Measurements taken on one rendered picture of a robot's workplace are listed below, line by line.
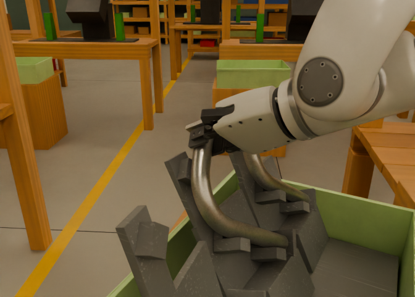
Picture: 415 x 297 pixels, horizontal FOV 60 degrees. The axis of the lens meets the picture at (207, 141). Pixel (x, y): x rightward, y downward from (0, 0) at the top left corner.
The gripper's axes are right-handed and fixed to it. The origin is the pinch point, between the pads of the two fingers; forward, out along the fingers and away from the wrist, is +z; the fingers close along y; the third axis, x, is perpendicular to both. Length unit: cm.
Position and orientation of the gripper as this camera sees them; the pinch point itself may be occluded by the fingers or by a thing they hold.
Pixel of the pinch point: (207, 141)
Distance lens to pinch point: 58.1
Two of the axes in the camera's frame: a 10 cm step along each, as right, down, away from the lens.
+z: -7.3, 2.6, 6.4
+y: -6.8, -4.2, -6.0
